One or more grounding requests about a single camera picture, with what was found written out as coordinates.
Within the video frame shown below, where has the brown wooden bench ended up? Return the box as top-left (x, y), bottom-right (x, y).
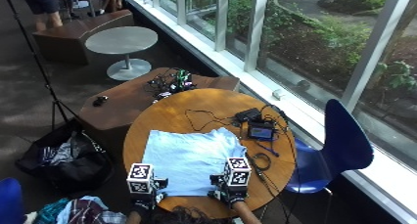
top-left (78, 67), bottom-right (242, 144)
top-left (31, 9), bottom-right (136, 66)

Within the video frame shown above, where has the black bag with clothes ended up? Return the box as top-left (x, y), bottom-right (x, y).
top-left (15, 118), bottom-right (115, 194)

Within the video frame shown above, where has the coiled black cable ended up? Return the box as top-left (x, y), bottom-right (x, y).
top-left (247, 152), bottom-right (274, 172)

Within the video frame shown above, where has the black box device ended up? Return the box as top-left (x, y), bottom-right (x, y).
top-left (234, 107), bottom-right (264, 123)

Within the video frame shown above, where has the blue cable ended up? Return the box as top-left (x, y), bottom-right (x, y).
top-left (255, 139), bottom-right (282, 158)

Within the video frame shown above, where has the small black device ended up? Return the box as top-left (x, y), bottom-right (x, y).
top-left (91, 95), bottom-right (111, 108)

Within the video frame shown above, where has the pile of clothes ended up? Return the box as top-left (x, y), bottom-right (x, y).
top-left (26, 195), bottom-right (129, 224)

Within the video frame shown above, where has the small screen device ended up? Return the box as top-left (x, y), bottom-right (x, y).
top-left (247, 120), bottom-right (276, 142)

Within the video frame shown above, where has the person's left hand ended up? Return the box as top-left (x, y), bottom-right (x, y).
top-left (130, 177), bottom-right (170, 215)

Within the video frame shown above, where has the thin black cable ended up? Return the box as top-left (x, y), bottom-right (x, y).
top-left (184, 109), bottom-right (239, 133)

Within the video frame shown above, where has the light blue t-shirt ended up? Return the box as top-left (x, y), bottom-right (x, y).
top-left (142, 127), bottom-right (250, 198)

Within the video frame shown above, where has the white marker cube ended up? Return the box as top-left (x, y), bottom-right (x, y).
top-left (223, 157), bottom-right (254, 187)
top-left (126, 162), bottom-right (156, 195)

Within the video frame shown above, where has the person's right hand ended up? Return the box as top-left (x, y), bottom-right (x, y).
top-left (208, 173), bottom-right (251, 208)

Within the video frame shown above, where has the small white box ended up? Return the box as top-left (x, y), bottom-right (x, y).
top-left (271, 88), bottom-right (287, 100)

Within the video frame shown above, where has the grey round side table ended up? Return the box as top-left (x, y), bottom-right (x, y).
top-left (85, 25), bottom-right (159, 82)

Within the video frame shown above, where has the black tripod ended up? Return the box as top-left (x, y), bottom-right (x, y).
top-left (2, 0), bottom-right (83, 131)

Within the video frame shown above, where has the tangle of cables and gloves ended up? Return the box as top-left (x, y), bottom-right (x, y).
top-left (146, 67), bottom-right (199, 101)

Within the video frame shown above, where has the blue chair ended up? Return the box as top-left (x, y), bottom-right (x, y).
top-left (0, 177), bottom-right (27, 224)
top-left (284, 98), bottom-right (376, 224)

